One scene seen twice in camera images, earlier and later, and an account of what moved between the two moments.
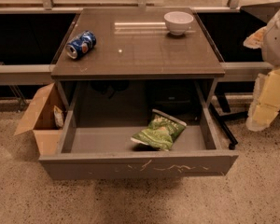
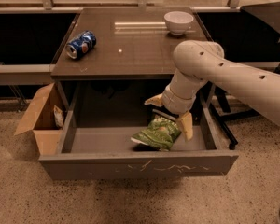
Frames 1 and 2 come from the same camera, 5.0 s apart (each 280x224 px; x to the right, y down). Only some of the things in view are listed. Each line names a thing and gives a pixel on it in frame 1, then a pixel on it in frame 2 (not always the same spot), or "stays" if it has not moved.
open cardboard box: (47, 122) stays
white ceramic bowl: (178, 21) stays
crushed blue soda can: (81, 45) stays
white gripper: (277, 41) to (174, 103)
